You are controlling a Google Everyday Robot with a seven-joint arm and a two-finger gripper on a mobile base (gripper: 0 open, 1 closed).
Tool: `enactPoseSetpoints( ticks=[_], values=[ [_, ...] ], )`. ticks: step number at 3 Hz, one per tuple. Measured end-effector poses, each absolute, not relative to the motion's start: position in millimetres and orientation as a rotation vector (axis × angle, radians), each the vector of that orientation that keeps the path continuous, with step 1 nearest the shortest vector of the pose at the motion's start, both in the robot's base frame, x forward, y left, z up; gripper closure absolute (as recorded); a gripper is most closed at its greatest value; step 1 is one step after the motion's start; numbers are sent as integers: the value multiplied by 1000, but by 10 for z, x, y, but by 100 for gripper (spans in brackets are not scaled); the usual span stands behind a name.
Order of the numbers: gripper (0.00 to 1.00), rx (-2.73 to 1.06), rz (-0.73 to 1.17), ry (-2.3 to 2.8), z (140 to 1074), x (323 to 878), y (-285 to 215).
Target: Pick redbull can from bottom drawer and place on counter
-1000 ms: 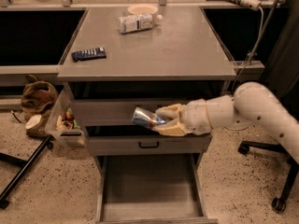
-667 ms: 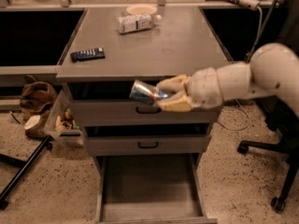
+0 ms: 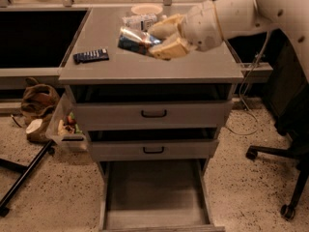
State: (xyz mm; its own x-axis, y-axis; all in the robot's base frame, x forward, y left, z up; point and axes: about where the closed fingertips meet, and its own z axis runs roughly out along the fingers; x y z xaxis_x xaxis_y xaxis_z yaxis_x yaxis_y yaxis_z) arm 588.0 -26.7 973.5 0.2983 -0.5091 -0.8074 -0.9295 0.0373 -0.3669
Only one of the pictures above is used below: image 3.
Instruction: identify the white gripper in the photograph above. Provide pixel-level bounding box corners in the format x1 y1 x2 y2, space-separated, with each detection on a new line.
148 1 223 60

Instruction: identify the dark blue snack bar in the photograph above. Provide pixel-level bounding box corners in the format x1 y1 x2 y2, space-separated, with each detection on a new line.
73 48 109 64

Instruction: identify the grey cable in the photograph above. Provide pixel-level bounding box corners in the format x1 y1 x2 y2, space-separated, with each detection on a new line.
225 29 273 137

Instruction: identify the middle grey drawer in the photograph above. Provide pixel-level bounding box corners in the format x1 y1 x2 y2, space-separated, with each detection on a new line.
90 139 218 161

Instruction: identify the bottom open grey drawer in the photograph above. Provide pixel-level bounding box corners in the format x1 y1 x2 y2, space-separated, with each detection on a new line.
98 159 226 232

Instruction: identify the white plastic water bottle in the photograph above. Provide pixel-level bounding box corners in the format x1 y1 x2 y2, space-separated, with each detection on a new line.
122 14 167 32

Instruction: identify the black metal stand leg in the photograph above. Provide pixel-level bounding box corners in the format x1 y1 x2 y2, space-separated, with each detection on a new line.
0 140 55 218

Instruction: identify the top grey drawer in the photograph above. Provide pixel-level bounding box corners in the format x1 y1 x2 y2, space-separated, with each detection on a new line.
73 101 232 131

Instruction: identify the clear plastic bin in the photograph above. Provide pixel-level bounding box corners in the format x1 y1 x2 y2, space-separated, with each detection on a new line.
45 94 88 152

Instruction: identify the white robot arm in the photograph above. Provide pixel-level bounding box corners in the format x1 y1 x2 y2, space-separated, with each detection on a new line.
149 0 309 78

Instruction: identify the brown paper bag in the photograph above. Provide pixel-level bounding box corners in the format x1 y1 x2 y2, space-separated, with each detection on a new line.
20 77 60 125

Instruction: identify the grey drawer cabinet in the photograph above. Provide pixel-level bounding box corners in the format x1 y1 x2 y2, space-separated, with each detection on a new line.
60 7 242 148

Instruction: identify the beige bowl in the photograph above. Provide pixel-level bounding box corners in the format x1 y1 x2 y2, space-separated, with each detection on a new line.
131 4 163 15

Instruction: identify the black office chair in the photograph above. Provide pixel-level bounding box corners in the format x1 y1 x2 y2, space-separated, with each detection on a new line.
245 80 309 220

